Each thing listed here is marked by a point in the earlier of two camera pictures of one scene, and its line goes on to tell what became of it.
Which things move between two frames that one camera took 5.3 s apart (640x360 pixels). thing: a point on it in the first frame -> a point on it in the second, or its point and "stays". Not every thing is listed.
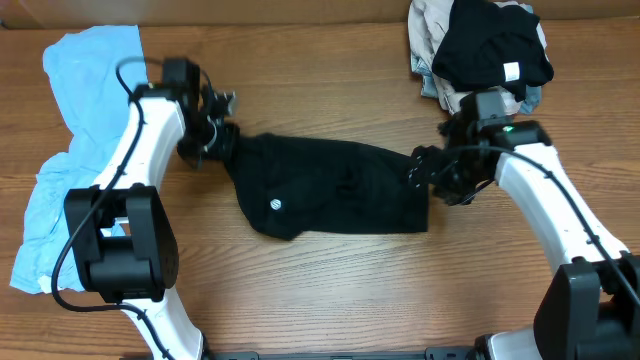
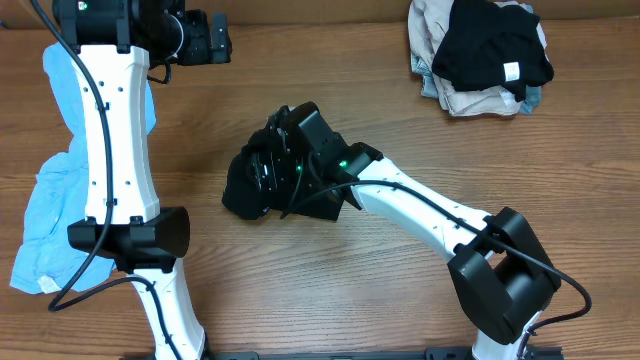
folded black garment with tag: (488, 45) stays
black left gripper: (216, 156) -> (201, 52)
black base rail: (449, 353) stays
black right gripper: (425, 167) -> (262, 158)
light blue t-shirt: (82, 68) stays
